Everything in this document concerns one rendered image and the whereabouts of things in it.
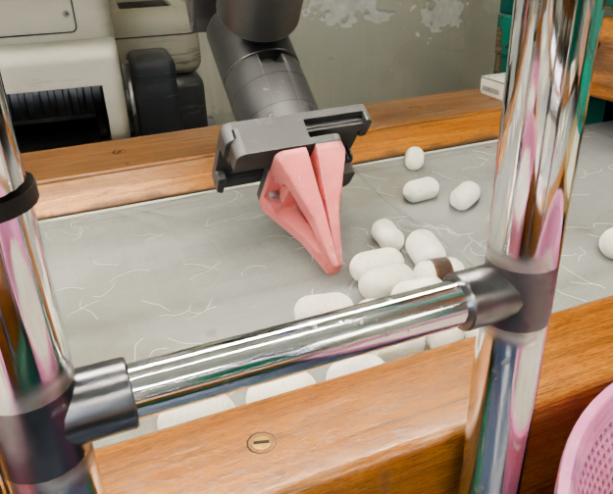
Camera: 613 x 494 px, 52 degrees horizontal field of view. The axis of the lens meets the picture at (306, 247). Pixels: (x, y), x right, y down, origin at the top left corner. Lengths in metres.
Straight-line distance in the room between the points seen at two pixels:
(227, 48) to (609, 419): 0.33
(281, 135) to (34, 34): 0.66
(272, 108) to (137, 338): 0.17
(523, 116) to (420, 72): 2.58
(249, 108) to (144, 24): 0.85
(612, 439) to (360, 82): 2.42
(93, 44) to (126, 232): 0.52
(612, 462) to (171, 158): 0.42
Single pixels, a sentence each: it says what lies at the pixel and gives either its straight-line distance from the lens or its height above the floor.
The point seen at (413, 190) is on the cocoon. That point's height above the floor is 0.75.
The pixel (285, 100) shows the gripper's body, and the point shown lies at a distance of 0.43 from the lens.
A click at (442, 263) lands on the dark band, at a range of 0.40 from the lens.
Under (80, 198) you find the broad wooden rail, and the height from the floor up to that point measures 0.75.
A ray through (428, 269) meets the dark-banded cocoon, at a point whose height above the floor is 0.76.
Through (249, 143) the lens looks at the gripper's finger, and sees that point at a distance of 0.39.
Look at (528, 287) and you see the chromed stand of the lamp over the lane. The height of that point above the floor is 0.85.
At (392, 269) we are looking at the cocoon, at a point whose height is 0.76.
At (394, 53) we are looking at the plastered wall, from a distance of 2.69.
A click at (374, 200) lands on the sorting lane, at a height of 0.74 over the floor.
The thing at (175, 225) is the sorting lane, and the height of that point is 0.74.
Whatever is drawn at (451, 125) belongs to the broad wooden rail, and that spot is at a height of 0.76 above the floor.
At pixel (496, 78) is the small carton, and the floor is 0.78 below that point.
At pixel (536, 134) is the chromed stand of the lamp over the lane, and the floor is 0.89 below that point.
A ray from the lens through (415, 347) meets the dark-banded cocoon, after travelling 0.33.
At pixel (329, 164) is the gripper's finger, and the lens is 0.40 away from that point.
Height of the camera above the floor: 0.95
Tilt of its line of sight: 27 degrees down
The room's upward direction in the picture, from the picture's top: 2 degrees counter-clockwise
